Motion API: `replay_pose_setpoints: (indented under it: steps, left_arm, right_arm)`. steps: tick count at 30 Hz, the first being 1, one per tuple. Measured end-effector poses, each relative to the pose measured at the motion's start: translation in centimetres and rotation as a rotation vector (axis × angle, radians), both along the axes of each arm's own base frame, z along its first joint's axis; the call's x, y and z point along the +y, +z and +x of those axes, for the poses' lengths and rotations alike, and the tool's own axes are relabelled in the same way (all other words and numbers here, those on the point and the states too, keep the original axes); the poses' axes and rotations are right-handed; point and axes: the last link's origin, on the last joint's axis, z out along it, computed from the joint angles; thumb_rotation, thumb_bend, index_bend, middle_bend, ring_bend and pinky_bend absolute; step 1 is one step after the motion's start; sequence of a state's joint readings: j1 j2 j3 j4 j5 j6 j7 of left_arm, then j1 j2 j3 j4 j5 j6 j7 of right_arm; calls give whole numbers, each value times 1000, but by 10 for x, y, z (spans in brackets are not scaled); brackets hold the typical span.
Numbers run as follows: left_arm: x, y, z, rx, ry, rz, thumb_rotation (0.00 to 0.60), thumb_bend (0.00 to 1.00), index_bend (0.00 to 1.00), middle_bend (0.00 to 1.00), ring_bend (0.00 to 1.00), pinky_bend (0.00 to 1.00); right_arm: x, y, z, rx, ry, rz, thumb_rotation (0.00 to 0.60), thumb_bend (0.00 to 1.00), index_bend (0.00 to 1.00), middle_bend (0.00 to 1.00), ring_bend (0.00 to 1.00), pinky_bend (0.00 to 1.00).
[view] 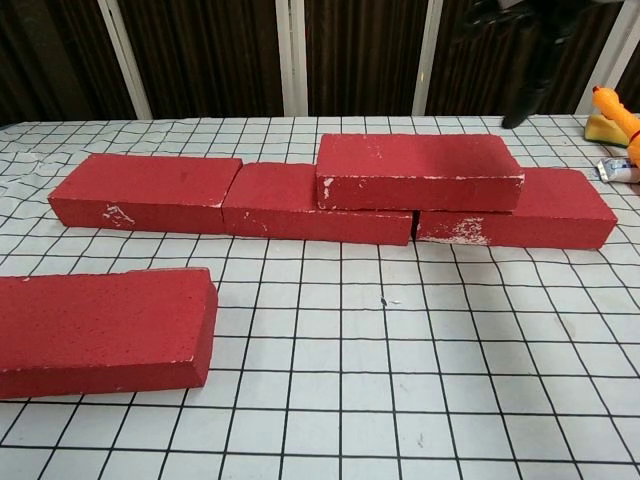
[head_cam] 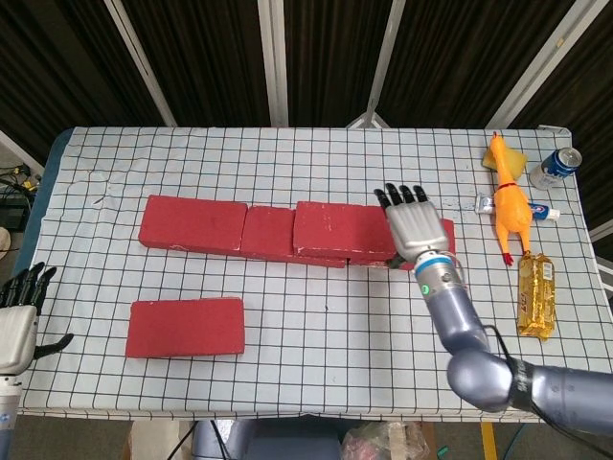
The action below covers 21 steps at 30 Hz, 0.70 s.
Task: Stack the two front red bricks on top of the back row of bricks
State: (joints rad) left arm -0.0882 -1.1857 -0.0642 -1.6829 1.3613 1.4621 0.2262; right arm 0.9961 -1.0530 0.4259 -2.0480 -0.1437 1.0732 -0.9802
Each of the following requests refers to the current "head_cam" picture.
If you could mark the yellow sponge wedge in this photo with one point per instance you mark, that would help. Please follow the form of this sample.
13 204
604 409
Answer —
519 160

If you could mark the blue table padding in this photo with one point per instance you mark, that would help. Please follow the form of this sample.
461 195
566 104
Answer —
36 215

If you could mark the dark pleated curtain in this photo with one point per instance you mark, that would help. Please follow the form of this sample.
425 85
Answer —
215 57

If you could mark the white sack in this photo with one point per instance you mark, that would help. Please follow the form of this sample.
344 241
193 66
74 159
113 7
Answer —
158 441

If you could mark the orange rubber chicken toy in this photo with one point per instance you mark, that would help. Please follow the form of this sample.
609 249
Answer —
511 206

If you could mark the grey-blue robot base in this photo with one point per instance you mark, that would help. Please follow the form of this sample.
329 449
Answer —
268 441

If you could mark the blue drink can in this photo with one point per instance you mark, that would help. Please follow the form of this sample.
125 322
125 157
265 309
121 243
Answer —
553 167

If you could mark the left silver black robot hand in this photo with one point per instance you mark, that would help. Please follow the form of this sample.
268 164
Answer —
16 335

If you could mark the white frame bar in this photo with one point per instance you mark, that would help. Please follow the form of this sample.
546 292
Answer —
21 151

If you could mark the golden snack package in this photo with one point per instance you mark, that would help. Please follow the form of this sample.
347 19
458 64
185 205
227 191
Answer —
536 297

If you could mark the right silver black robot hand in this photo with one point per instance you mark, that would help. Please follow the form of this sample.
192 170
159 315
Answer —
416 230

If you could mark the black equipment box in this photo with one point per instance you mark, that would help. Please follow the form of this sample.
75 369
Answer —
12 211

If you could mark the white toothpaste tube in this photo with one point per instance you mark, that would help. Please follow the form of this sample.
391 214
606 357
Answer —
484 203

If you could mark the clear plastic bag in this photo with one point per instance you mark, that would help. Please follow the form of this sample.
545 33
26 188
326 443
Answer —
383 443

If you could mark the white black grid tablecloth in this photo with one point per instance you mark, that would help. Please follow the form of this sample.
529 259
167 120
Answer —
306 335

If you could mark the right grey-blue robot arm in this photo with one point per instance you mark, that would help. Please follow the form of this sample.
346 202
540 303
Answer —
455 316

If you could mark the white metal frame post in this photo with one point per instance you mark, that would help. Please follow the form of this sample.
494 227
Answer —
383 67
274 62
143 67
541 67

